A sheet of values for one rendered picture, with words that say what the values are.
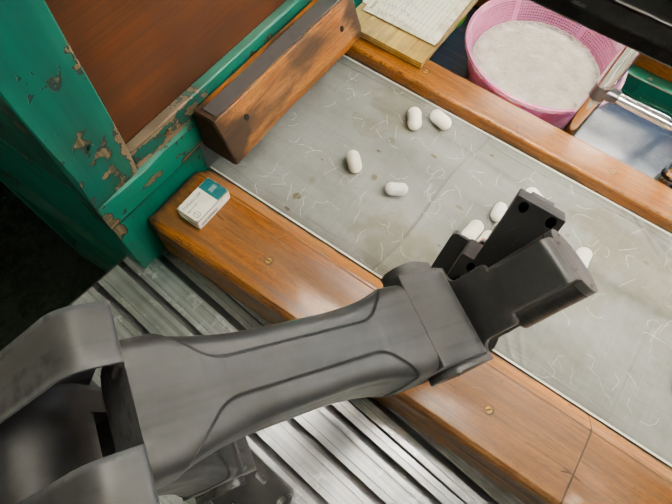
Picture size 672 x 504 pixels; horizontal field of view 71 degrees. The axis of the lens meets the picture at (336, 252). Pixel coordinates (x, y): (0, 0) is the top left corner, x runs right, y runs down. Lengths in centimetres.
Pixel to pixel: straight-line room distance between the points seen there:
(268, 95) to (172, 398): 49
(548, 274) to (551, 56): 64
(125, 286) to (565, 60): 80
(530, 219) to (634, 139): 59
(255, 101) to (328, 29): 16
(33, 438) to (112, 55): 36
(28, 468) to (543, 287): 31
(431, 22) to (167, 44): 46
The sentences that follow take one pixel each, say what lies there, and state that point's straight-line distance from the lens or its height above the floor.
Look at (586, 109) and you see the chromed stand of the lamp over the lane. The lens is 78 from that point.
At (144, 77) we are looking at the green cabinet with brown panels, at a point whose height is 93.
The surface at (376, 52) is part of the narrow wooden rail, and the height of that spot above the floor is 76.
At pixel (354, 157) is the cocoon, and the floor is 76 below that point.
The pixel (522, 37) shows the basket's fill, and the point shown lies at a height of 73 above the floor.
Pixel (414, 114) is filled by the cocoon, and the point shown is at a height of 76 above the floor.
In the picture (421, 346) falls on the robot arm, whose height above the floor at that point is 103.
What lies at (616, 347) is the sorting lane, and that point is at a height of 74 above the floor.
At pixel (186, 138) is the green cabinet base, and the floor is 82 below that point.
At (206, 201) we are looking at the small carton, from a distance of 63.
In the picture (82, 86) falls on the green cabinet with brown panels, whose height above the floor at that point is 98.
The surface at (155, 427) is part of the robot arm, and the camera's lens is 22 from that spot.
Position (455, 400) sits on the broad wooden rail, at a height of 76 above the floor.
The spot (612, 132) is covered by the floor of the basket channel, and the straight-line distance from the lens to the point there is 98.
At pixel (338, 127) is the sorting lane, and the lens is 75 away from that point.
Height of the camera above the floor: 132
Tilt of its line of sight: 65 degrees down
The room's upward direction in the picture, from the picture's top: 7 degrees clockwise
